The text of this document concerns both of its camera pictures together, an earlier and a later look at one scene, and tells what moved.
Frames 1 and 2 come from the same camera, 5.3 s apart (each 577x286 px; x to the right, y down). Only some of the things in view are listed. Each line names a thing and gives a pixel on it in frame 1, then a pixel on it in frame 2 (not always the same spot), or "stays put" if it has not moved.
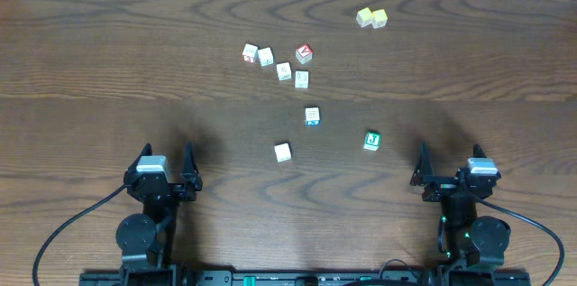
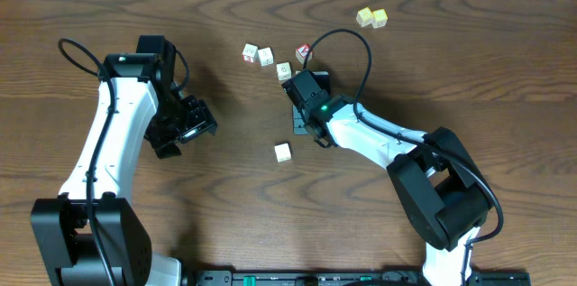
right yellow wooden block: x=379 y=18 stays put
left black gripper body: x=179 y=192 to x=178 y=117
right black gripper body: x=442 y=186 to x=306 y=119
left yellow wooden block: x=364 y=17 stays put
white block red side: x=251 y=53 stays put
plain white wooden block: x=282 y=152 stays put
